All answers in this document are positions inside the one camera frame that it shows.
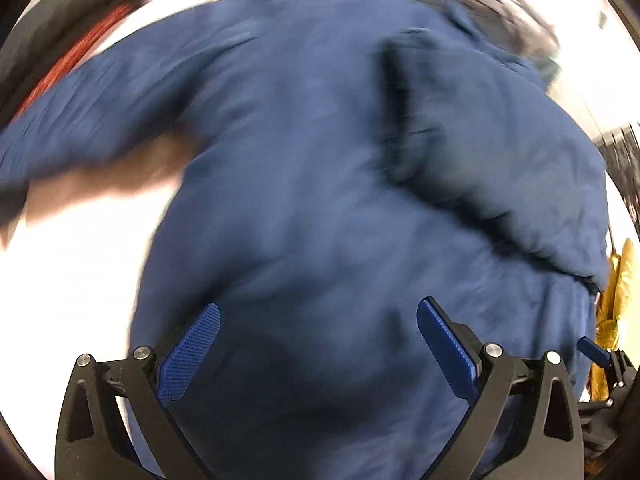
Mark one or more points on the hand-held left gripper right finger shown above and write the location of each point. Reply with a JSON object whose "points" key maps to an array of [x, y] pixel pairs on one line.
{"points": [[445, 346]]}

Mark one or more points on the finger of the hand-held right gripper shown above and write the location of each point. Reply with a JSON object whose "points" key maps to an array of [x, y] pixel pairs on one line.
{"points": [[592, 350]]}

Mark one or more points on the gold shiny garment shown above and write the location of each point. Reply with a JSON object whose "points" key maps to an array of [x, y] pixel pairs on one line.
{"points": [[617, 300]]}

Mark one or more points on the navy blue garment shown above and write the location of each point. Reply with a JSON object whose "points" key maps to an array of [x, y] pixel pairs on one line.
{"points": [[300, 185]]}

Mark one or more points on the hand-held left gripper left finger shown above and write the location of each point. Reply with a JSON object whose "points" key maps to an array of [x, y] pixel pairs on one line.
{"points": [[192, 351]]}

